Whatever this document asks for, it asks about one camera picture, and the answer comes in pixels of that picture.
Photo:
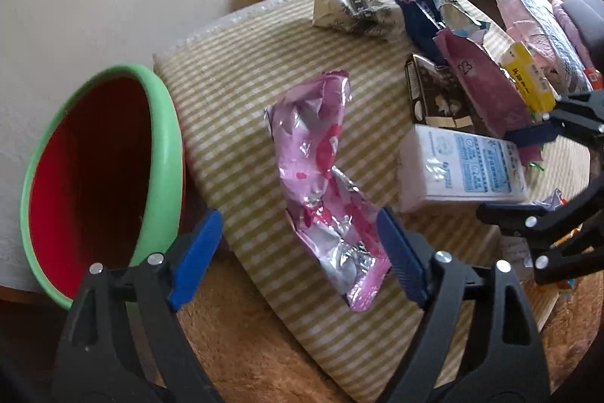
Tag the blue and white wrapper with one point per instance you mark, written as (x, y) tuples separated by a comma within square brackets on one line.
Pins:
[(460, 18)]

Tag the green and red bin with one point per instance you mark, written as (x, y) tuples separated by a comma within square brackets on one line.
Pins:
[(165, 138)]

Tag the dark brown cigarette carton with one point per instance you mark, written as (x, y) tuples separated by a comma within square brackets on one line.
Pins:
[(434, 96)]

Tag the crumpled white and black wrapper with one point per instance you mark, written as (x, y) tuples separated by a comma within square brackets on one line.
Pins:
[(349, 13)]

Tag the pink foil wrapper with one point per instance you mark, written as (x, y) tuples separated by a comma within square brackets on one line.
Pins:
[(306, 157)]

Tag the white tissue packet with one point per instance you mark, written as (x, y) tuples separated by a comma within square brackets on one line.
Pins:
[(462, 167)]

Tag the yellow cardboard box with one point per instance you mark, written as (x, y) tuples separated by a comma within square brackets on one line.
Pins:
[(528, 77)]

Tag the dark grey cushion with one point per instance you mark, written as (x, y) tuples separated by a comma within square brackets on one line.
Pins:
[(587, 25)]

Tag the maroon packet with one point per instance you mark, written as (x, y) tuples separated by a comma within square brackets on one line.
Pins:
[(476, 77)]

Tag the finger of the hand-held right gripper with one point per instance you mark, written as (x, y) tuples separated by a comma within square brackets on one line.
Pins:
[(505, 214), (531, 136)]

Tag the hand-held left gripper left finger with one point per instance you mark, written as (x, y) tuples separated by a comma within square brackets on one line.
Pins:
[(198, 256)]

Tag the yellow checked mat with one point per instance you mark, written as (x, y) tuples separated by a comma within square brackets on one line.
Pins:
[(245, 68)]

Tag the brown furry rug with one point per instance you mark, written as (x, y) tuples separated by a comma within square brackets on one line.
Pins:
[(226, 337)]

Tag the navy blue wrapper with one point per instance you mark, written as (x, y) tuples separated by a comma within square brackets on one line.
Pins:
[(420, 18)]

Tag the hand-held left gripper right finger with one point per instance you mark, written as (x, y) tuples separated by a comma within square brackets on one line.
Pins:
[(401, 256)]

